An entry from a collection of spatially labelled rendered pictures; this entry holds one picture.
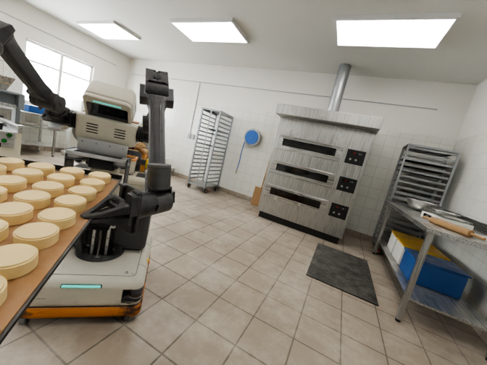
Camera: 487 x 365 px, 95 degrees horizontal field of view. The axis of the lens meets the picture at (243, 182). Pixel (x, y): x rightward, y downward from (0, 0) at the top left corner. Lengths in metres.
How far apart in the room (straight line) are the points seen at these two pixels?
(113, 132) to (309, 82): 4.43
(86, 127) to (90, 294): 0.89
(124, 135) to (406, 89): 4.71
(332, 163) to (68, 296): 3.48
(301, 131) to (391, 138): 1.77
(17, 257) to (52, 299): 1.27
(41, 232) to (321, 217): 3.75
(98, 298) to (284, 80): 4.92
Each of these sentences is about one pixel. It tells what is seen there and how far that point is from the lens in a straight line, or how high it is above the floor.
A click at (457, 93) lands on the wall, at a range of 5.31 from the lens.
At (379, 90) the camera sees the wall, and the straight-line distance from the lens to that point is 5.13.
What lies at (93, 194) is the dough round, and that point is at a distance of 0.58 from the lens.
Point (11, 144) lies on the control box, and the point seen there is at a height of 0.73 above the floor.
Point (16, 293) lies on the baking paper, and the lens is 0.38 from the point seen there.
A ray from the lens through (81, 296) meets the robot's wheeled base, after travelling 1.62.
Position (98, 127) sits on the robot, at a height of 1.09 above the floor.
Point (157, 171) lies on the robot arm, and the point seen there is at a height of 1.06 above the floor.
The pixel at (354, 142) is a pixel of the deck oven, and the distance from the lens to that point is 3.89.
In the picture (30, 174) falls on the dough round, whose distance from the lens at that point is 0.66.
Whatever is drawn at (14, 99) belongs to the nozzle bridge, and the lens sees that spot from 3.63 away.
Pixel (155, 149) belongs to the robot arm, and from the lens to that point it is 0.72.
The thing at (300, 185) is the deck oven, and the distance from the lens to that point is 3.93.
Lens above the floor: 1.16
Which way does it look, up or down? 8 degrees down
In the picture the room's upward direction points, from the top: 13 degrees clockwise
